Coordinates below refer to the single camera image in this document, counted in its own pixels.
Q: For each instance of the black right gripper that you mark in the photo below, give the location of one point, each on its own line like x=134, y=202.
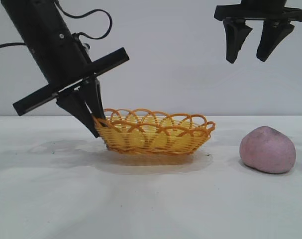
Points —
x=262, y=11

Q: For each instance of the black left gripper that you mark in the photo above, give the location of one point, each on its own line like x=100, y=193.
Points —
x=46, y=49

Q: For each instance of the yellow woven wicker basket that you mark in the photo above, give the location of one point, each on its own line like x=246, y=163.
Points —
x=150, y=144

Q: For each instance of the pink peach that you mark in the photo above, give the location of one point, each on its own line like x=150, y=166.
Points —
x=267, y=152

